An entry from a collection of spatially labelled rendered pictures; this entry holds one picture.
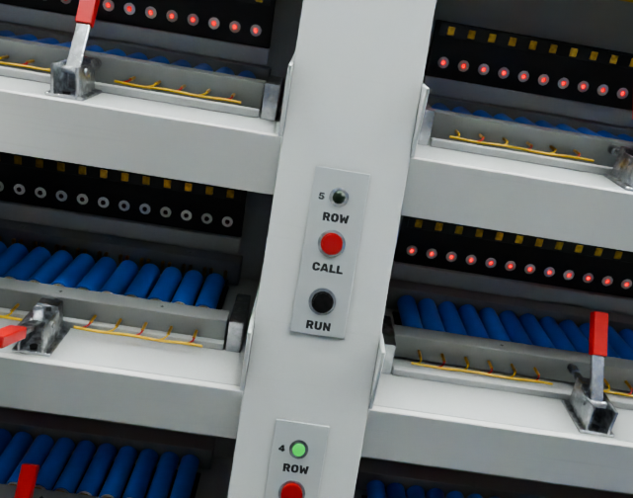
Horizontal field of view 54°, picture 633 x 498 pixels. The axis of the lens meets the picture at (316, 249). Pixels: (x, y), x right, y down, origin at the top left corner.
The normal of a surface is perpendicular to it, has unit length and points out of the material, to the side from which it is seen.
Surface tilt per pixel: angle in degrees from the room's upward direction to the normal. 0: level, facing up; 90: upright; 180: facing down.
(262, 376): 90
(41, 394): 109
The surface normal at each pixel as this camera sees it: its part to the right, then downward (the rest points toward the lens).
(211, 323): -0.01, 0.38
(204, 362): 0.16, -0.91
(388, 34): 0.04, 0.07
